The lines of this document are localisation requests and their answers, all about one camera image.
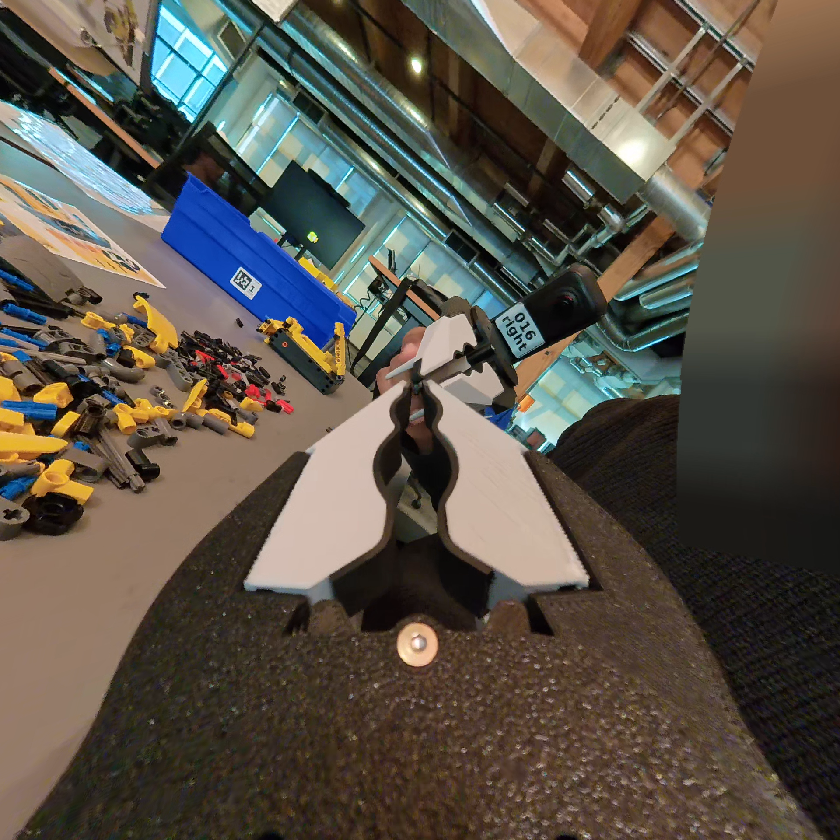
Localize black monitor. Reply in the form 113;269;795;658
259;160;367;270

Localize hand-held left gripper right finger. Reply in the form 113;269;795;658
425;381;592;619

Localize partly built yellow assembly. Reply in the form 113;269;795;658
256;315;348;395

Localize instruction booklet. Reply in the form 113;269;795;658
64;0;144;70

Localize paper sheets in clear sleeve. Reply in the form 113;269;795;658
0;98;173;217

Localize person's dark knit sweater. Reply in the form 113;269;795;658
512;394;840;840

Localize blue plastic bin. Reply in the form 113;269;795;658
161;172;358;349

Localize sticker sheet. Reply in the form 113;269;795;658
0;174;166;290

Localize grey curved panel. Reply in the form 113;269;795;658
0;234;90;300

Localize yellow curved panel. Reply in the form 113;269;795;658
130;293;180;354

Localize pile of toy building bricks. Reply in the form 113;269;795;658
0;233;296;542

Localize person's right hand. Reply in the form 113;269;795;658
374;326;432;401

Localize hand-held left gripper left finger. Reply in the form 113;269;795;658
244;384;412;616

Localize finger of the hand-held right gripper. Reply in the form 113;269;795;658
386;318;493;382
427;363;519;417

